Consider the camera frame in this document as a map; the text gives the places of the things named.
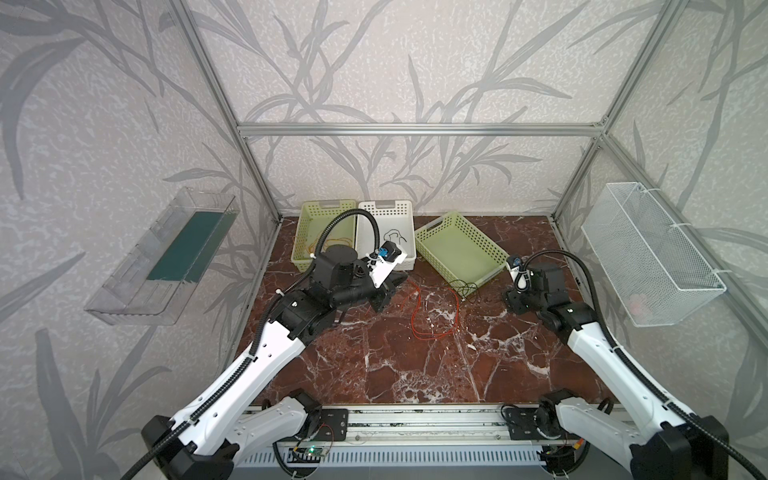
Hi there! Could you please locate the red cable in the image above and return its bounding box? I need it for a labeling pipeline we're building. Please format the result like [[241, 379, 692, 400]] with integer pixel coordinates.
[[407, 281, 463, 343]]

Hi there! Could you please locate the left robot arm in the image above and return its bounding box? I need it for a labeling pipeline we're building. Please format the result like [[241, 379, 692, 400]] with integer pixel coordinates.
[[124, 241, 407, 479]]

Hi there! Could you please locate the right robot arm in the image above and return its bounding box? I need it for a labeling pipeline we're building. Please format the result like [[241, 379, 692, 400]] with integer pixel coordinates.
[[504, 259, 729, 479]]

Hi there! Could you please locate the white perforated basket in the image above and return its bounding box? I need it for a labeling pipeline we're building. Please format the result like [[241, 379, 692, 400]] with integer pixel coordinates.
[[355, 200, 417, 271]]

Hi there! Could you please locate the right light green basket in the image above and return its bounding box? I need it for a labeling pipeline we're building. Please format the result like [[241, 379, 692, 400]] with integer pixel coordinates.
[[415, 211, 508, 299]]

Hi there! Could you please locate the light green basket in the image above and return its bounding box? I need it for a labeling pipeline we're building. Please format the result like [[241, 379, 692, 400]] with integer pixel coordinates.
[[291, 199, 357, 272], [415, 211, 508, 299]]

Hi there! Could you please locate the left light green basket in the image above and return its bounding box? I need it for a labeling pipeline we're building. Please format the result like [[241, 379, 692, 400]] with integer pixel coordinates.
[[291, 199, 357, 272]]

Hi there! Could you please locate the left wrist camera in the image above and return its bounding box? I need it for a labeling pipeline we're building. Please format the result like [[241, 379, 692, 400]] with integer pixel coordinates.
[[366, 240, 407, 288]]

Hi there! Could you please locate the right arm conduit hose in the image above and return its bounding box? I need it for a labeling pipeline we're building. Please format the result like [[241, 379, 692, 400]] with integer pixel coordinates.
[[517, 248, 768, 480]]

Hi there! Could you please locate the arm conduit hose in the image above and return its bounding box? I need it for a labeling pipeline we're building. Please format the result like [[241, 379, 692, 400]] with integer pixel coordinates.
[[517, 248, 768, 480], [119, 208, 382, 480]]

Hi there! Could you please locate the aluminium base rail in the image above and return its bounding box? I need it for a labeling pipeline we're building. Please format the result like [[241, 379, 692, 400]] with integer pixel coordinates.
[[173, 403, 685, 448]]

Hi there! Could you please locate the white wire mesh basket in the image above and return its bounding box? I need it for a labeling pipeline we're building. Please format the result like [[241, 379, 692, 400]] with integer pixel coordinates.
[[582, 182, 727, 328]]

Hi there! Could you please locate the aluminium cage frame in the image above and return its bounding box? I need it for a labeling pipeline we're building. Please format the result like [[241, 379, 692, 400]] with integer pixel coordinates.
[[162, 1, 767, 346]]

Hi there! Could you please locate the clear plastic wall shelf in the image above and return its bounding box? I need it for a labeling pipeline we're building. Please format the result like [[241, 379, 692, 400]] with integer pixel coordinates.
[[85, 187, 240, 326]]

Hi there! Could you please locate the left arm conduit hose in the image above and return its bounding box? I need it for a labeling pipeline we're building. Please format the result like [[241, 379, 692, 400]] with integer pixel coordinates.
[[119, 208, 382, 480]]

